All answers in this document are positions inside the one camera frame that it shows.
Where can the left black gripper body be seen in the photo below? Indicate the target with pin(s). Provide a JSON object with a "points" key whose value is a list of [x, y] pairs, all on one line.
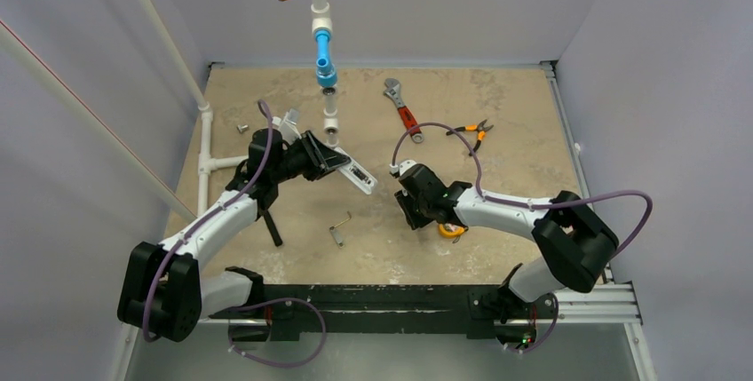
{"points": [[296, 162]]}

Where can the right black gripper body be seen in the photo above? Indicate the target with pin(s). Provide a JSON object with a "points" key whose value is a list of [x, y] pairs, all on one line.
{"points": [[408, 208]]}

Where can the white remote control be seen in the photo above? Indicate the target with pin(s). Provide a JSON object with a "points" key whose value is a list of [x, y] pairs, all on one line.
{"points": [[358, 175]]}

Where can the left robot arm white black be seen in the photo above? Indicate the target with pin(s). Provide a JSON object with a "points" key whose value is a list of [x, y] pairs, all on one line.
{"points": [[162, 291]]}

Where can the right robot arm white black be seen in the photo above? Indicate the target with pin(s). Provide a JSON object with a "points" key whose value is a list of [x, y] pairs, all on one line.
{"points": [[574, 243]]}

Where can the yellow tape measure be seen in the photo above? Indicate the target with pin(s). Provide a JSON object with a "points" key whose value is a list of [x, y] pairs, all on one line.
{"points": [[452, 232]]}

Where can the silver hex key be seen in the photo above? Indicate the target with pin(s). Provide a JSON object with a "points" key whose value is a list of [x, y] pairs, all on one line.
{"points": [[335, 230]]}

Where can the white pvc pipe assembly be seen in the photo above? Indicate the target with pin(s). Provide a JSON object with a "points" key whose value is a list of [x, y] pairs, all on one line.
{"points": [[326, 75]]}

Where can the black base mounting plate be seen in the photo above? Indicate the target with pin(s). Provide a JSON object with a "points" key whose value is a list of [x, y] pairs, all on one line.
{"points": [[474, 311]]}

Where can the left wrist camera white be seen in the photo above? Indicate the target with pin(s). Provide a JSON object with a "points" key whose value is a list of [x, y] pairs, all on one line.
{"points": [[287, 126]]}

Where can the black handled hammer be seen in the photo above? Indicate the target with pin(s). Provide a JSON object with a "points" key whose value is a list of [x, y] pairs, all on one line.
{"points": [[272, 229]]}

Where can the red handled adjustable wrench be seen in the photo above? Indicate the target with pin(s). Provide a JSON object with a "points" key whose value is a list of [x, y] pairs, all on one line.
{"points": [[392, 91]]}

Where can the aluminium frame rail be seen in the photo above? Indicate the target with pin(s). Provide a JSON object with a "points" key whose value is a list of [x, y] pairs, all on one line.
{"points": [[610, 303]]}

